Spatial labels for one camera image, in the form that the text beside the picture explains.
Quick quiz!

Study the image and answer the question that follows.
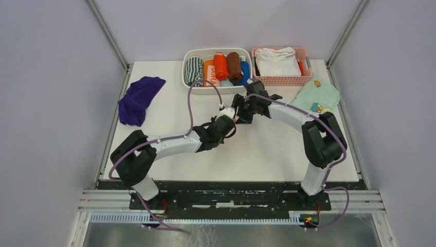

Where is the purple towel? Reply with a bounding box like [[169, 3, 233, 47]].
[[118, 76, 166, 127]]

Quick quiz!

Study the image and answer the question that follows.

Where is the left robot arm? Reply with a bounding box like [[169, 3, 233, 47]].
[[110, 115, 235, 209]]

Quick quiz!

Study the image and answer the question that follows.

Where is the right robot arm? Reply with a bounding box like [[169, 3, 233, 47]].
[[231, 80, 348, 210]]

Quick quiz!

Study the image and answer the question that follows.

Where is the light blue rolled towel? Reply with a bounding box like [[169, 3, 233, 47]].
[[220, 79, 234, 87]]

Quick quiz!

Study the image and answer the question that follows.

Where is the dark blue rolled towel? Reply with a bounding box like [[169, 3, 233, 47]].
[[234, 61, 250, 86]]

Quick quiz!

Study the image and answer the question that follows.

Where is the white cloth in basket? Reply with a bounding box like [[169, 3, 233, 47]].
[[255, 47, 301, 77]]

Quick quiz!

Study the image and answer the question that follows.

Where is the brown rolled towel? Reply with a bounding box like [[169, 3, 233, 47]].
[[226, 52, 243, 84]]

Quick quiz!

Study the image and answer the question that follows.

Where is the orange white lettered rolled towel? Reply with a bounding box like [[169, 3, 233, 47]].
[[203, 59, 221, 87]]

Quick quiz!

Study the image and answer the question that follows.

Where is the red orange rolled towel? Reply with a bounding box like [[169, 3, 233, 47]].
[[213, 51, 229, 81]]

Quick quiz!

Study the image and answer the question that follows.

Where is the mint green cartoon towel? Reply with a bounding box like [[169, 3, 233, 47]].
[[291, 74, 340, 114]]

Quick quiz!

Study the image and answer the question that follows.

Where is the pink plastic basket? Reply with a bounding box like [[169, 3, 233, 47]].
[[251, 47, 313, 86]]

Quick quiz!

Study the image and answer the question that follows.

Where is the green white striped rolled towel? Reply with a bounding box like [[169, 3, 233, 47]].
[[184, 57, 204, 87]]

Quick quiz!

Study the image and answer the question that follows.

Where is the white plastic tub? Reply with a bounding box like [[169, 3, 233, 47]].
[[181, 47, 253, 94]]

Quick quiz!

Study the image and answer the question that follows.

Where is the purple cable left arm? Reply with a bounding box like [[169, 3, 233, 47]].
[[108, 79, 224, 233]]

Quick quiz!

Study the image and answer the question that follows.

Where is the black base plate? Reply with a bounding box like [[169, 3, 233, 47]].
[[97, 180, 368, 221]]

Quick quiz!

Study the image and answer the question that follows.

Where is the aluminium rail front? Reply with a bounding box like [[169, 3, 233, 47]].
[[78, 190, 386, 225]]

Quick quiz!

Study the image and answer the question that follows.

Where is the aluminium frame post left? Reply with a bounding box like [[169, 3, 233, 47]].
[[84, 0, 130, 69]]

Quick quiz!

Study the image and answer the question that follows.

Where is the aluminium frame post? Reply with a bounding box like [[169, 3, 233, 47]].
[[84, 0, 130, 69], [325, 0, 371, 69]]

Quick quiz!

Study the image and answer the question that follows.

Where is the aluminium frame post right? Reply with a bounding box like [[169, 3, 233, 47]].
[[325, 0, 371, 69]]

